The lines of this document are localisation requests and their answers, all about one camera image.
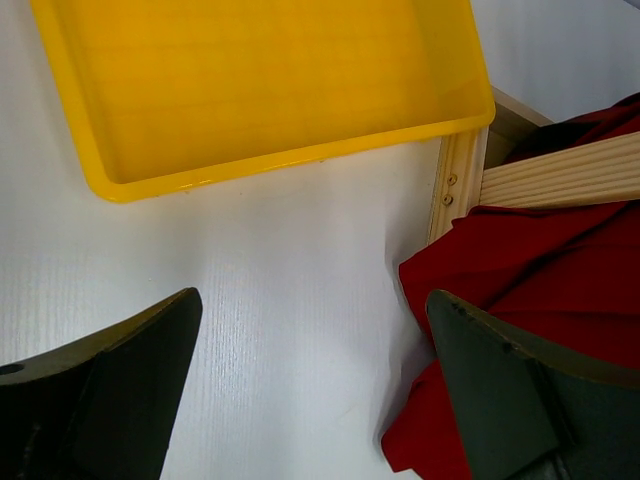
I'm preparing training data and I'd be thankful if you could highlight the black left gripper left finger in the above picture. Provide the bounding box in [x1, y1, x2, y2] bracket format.
[1, 287, 203, 479]

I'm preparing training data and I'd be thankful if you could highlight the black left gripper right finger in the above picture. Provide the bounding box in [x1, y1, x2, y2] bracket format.
[426, 290, 639, 479]

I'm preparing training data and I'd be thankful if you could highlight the plain red skirt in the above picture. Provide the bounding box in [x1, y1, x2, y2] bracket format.
[381, 92, 639, 479]

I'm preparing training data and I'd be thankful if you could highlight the wooden clothes rack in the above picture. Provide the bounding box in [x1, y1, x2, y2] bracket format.
[427, 87, 639, 243]

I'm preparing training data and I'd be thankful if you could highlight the yellow plastic tray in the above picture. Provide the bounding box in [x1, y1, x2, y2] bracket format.
[31, 1, 495, 202]

